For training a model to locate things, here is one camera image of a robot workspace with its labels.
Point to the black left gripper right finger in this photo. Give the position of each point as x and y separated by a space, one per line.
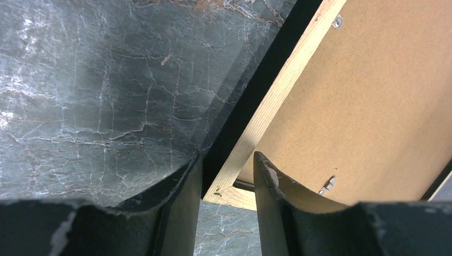
294 220

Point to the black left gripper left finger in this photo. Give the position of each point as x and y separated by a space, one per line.
161 220

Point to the light wooden picture frame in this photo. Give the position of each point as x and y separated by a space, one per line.
228 166

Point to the brown frame backing board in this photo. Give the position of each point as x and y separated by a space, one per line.
372 108

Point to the small metal turn clip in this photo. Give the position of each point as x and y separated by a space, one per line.
328 185

